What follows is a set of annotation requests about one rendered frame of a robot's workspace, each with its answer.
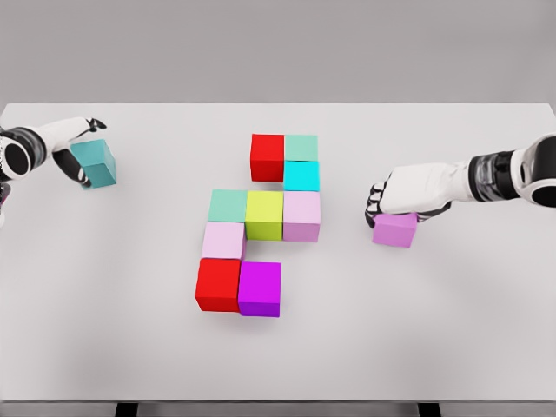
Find white striped right robot hand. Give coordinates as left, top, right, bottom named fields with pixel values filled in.
left=364, top=162, right=456, bottom=229

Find white striped left robot hand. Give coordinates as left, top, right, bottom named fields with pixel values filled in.
left=44, top=116, right=108, bottom=189

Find orchid purple block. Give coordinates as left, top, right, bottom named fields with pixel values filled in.
left=371, top=211, right=419, bottom=249

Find teal block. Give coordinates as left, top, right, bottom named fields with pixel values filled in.
left=69, top=138, right=118, bottom=191

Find cyan block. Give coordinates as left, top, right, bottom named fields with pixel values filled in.
left=282, top=160, right=321, bottom=193

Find pale pink block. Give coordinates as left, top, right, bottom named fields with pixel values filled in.
left=281, top=190, right=322, bottom=243
left=201, top=221, right=248, bottom=261

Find mint green block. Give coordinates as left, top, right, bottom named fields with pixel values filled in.
left=284, top=134, right=319, bottom=163
left=208, top=189, right=249, bottom=223

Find red block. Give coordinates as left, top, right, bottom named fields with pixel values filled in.
left=194, top=258, right=242, bottom=314
left=249, top=133, right=286, bottom=183

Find yellow-green block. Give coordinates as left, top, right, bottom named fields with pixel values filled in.
left=244, top=190, right=285, bottom=242

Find magenta block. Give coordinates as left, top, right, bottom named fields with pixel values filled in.
left=237, top=261, right=282, bottom=318

